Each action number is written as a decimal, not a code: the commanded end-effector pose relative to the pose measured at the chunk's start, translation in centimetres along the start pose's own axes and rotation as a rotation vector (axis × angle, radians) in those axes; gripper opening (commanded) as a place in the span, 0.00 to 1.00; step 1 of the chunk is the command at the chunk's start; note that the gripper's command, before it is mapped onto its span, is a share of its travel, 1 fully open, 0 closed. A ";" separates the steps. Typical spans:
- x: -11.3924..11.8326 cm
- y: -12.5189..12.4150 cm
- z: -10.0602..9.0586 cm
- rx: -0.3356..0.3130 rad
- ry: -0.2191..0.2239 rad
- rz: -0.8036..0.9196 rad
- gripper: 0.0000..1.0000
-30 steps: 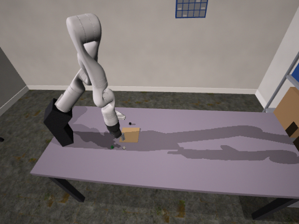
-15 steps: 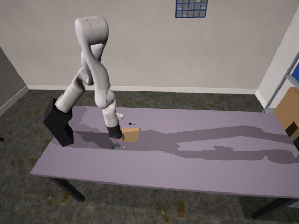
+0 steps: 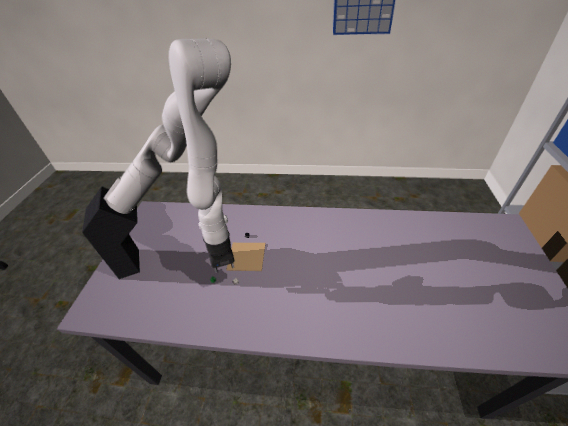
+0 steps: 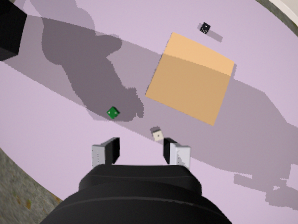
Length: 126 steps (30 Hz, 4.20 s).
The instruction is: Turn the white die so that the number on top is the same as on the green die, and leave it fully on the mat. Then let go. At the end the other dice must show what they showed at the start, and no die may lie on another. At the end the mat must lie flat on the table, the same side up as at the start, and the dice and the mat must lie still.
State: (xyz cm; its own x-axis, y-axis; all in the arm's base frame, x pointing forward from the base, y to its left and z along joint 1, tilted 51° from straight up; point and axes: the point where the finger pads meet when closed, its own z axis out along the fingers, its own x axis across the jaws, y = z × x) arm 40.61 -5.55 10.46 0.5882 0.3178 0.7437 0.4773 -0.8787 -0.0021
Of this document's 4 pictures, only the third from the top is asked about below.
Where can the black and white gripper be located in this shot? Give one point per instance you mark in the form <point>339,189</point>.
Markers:
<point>218,243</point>

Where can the tan flat mat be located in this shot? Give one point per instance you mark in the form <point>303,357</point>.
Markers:
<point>247,256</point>

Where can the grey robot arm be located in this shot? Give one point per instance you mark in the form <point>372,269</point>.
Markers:
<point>194,64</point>

